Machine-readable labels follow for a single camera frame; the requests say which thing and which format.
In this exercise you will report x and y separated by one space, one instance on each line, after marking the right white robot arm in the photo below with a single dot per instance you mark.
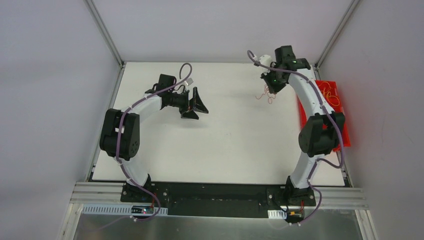
323 129

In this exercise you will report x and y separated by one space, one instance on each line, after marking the aluminium frame rail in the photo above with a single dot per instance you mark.
345 198

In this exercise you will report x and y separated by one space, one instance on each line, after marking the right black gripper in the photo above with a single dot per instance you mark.
272 84

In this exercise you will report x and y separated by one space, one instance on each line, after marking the right controller board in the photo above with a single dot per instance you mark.
294 217

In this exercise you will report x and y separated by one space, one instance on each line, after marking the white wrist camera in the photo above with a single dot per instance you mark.
188 82
265 61

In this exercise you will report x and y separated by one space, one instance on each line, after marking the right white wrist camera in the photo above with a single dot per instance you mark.
265 61

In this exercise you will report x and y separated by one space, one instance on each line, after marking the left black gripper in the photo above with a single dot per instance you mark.
186 104

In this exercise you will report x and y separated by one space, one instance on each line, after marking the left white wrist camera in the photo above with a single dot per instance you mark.
188 82

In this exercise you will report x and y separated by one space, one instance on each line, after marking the controller board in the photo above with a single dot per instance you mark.
142 210
294 217

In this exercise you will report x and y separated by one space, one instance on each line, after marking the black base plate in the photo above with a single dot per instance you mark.
218 199

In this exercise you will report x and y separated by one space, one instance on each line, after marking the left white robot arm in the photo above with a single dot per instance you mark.
120 136

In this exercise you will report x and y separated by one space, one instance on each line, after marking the left controller board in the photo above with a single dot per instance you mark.
142 210

